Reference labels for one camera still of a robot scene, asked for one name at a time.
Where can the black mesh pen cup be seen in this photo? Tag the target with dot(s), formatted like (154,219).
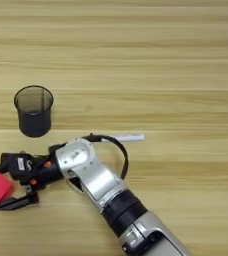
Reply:
(34,123)

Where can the white marker with black cap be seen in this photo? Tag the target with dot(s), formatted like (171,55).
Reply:
(132,137)

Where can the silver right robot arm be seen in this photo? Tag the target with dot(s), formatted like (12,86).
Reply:
(99,180)

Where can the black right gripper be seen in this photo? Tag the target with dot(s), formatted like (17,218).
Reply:
(47,170)

